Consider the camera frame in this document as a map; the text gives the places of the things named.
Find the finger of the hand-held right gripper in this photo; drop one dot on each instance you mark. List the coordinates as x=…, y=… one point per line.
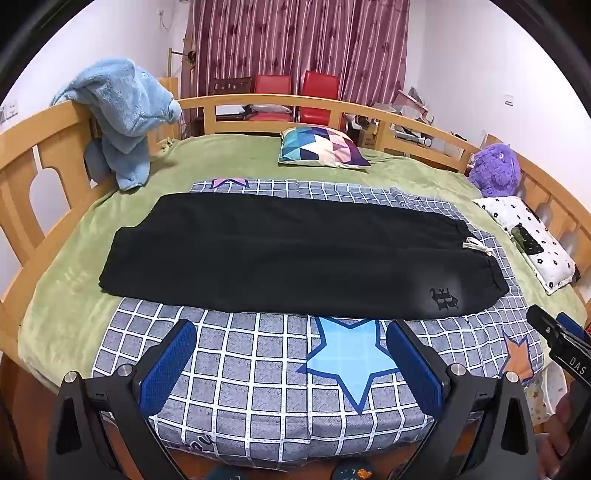
x=571, y=324
x=541, y=321

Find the white wall socket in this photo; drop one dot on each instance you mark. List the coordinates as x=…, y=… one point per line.
x=9, y=111

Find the grey checked star quilt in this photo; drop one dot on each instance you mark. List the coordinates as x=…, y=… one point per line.
x=258, y=364

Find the geometric patterned pillow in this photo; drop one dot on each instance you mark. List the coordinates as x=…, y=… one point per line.
x=321, y=146

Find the wooden bed frame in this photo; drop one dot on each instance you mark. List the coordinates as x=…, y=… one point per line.
x=23, y=184

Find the pile of cardboard boxes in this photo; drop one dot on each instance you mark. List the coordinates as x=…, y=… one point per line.
x=408, y=105

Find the white flower-print pillow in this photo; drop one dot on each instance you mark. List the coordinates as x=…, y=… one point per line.
x=547, y=258

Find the dark red striped curtain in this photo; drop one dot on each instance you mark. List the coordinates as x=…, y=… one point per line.
x=300, y=41

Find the dark wooden chair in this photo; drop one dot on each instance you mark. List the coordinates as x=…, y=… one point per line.
x=231, y=94

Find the black pants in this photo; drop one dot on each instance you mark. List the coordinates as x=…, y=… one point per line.
x=295, y=258

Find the light blue plush blanket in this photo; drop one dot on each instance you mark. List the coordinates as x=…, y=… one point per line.
x=122, y=115

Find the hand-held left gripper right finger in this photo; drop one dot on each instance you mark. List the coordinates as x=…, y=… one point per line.
x=413, y=364

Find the red chair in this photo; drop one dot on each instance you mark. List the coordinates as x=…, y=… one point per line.
x=321, y=94
x=272, y=90

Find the white wall switch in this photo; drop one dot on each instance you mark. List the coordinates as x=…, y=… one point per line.
x=509, y=99

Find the green fleece blanket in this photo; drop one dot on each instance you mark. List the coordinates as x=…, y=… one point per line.
x=78, y=286

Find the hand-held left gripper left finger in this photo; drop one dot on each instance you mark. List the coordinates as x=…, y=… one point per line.
x=168, y=364

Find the white cushion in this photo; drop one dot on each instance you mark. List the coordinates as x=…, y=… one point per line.
x=273, y=110

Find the purple plush toy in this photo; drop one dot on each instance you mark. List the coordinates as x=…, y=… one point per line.
x=496, y=170

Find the person's right hand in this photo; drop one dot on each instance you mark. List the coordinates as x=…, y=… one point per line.
x=559, y=415

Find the black and green small item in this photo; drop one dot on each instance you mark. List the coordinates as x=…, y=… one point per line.
x=524, y=239

